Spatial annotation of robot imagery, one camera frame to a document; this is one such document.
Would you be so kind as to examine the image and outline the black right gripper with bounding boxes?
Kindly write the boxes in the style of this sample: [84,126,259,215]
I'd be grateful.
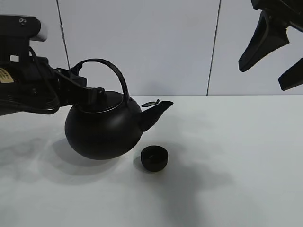
[238,0,303,91]

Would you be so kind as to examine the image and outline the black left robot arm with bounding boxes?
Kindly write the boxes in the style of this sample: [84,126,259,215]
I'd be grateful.
[0,14,105,115]

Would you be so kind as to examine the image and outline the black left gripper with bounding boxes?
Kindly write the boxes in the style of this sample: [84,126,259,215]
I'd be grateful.
[0,14,93,109]

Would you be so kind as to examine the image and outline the small black teacup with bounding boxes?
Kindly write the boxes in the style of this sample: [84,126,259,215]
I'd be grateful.
[141,145,169,172]

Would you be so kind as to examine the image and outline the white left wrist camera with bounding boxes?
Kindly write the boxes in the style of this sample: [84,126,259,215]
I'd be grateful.
[30,18,48,42]

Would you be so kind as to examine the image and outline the black round teapot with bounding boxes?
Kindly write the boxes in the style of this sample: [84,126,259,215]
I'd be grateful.
[64,58,174,160]

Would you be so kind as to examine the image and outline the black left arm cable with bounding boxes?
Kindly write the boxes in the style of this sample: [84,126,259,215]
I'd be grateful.
[0,46,61,115]

